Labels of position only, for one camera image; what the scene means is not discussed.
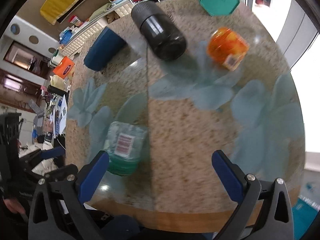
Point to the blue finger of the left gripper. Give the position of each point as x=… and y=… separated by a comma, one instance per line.
x=51, y=152
x=60, y=174

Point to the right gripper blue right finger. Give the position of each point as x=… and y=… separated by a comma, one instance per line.
x=240, y=189

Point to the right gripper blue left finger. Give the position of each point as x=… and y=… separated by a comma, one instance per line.
x=78, y=189

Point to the clear green label plastic cup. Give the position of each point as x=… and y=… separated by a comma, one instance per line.
x=124, y=143

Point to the dark blue cup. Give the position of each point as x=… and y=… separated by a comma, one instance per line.
x=105, y=47

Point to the person's left hand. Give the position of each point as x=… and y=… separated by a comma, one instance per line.
x=14, y=206

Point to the orange shopping bag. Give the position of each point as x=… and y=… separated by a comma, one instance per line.
x=64, y=67

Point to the white suitcase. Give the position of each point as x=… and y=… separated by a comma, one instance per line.
x=55, y=60

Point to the white tufted tv cabinet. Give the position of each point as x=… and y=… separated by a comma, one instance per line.
x=80, y=37

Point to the blue plastic basket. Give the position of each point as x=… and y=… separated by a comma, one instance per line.
x=65, y=36

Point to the red snack bag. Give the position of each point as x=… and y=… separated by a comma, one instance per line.
x=74, y=20

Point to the orange plastic jar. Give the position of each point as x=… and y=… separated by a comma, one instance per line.
x=227, y=48

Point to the green cushion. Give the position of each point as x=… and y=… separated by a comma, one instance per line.
x=100, y=11

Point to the black cylindrical thermos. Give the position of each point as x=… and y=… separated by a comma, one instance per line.
x=165, y=40

